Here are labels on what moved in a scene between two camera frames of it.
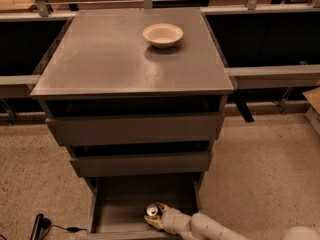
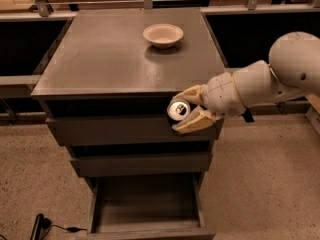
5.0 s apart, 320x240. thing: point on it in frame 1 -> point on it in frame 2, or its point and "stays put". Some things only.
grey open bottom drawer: x=120 y=203 stays put
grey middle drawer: x=141 y=163 stays put
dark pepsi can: x=152 y=210 -> x=178 y=109
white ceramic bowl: x=162 y=35 stays put
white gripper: x=170 y=218 -> x=221 y=95
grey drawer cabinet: x=137 y=96 stays put
